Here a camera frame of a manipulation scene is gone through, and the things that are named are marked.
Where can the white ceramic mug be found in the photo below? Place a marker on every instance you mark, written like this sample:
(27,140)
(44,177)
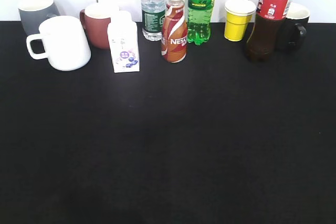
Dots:
(64,41)

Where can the maroon ceramic mug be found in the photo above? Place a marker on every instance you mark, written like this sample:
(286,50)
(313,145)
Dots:
(95,19)

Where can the white blueberry yogurt carton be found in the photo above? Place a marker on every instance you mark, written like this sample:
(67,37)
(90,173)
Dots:
(123,41)

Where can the grey ceramic mug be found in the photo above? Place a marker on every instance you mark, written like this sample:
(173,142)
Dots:
(34,12)

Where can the brown Nescafe coffee bottle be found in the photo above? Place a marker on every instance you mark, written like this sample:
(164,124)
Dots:
(174,32)

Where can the clear water bottle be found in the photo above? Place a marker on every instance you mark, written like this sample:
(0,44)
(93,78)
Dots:
(153,14)

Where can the yellow paper cup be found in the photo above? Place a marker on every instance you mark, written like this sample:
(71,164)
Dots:
(238,15)

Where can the green Sprite bottle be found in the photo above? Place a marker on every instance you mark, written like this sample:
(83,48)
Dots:
(199,18)

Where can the cola bottle red label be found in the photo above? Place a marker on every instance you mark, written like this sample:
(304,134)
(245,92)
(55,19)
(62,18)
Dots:
(270,14)

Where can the black ceramic mug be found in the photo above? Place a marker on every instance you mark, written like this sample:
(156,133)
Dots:
(292,32)

